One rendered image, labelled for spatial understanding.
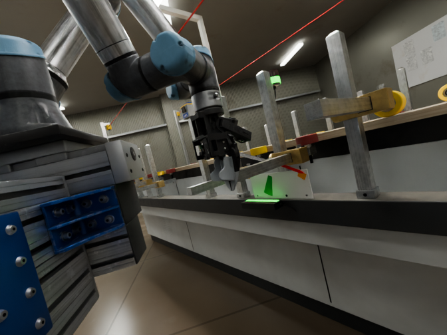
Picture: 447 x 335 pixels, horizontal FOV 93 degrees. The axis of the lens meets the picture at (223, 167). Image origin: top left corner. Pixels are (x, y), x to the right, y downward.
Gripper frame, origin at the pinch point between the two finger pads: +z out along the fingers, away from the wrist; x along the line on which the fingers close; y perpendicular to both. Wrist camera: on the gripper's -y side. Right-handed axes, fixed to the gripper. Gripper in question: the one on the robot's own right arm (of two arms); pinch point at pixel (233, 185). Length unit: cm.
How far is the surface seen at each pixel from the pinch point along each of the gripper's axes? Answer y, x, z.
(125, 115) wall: -192, -676, -216
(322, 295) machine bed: -50, -13, 67
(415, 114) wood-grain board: -46, 31, -7
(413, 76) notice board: -613, -37, -86
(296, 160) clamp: -26.6, 3.2, -1.2
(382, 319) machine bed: -50, 10, 68
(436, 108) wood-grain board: -46, 36, -7
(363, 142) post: -28.0, 22.9, -3.1
